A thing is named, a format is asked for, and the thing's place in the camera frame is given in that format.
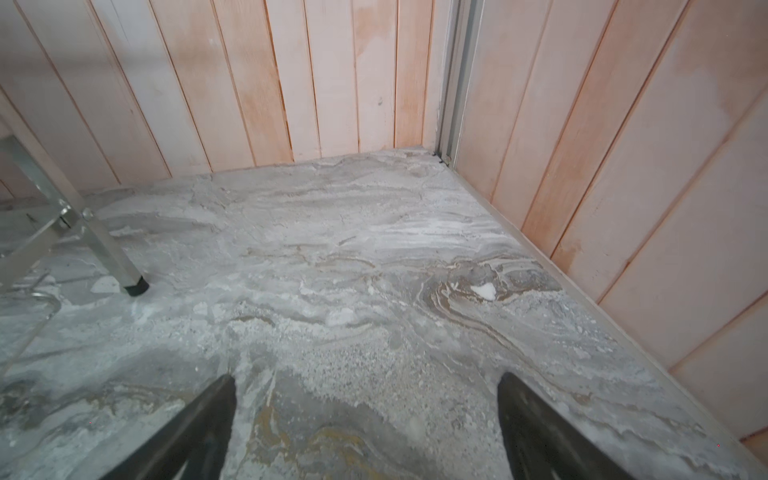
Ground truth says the stainless steel dish rack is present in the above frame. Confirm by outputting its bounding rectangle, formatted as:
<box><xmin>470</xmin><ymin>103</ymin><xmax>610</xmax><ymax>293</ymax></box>
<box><xmin>1</xmin><ymin>94</ymin><xmax>149</xmax><ymax>297</ymax></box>

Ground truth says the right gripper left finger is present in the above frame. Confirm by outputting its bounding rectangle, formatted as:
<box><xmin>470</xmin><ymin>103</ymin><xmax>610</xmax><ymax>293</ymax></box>
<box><xmin>103</xmin><ymin>374</ymin><xmax>237</xmax><ymax>479</ymax></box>

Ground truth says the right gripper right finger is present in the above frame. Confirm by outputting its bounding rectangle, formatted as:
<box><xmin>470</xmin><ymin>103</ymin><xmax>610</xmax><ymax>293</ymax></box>
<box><xmin>497</xmin><ymin>372</ymin><xmax>632</xmax><ymax>479</ymax></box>

